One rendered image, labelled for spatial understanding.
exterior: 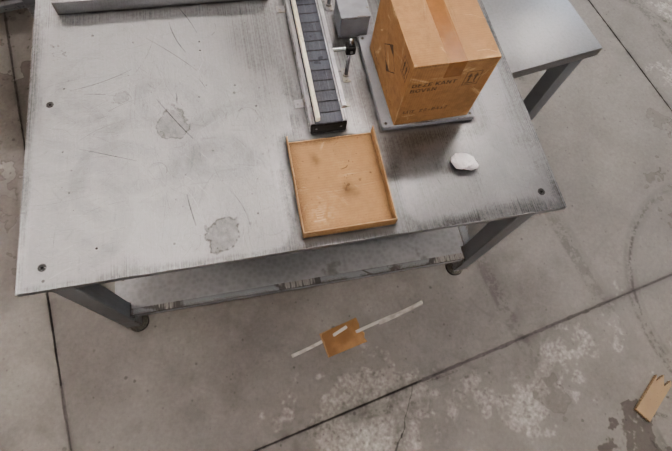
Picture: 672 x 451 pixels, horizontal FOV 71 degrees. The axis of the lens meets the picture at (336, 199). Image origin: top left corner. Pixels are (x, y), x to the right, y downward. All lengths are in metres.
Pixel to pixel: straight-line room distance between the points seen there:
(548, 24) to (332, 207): 1.06
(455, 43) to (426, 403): 1.41
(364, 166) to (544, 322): 1.27
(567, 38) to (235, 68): 1.15
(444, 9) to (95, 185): 1.06
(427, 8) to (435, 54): 0.15
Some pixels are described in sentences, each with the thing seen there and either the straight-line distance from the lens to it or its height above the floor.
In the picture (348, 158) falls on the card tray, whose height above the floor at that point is 0.83.
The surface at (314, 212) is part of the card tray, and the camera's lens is 1.31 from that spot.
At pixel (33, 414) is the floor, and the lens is 2.27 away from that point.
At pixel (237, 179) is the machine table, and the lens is 1.36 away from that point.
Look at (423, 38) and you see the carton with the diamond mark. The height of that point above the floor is 1.12.
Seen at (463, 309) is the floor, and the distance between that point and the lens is 2.21.
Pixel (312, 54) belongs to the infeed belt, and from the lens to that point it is 1.54.
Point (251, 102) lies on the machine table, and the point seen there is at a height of 0.83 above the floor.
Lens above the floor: 2.05
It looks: 66 degrees down
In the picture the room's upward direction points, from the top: 12 degrees clockwise
